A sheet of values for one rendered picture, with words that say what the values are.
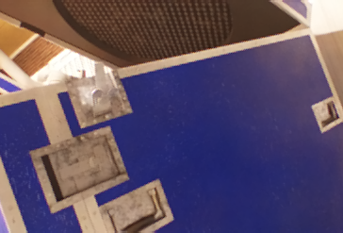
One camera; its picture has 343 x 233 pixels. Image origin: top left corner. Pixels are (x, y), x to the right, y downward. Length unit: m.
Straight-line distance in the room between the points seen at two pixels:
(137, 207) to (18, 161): 0.27
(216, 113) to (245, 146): 0.13
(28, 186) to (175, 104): 0.39
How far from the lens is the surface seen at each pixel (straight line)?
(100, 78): 0.72
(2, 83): 2.29
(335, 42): 1.59
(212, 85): 0.92
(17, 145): 0.69
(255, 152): 0.97
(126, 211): 0.75
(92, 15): 1.72
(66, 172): 0.71
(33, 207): 0.69
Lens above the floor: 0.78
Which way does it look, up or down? 2 degrees up
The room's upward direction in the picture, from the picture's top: 21 degrees counter-clockwise
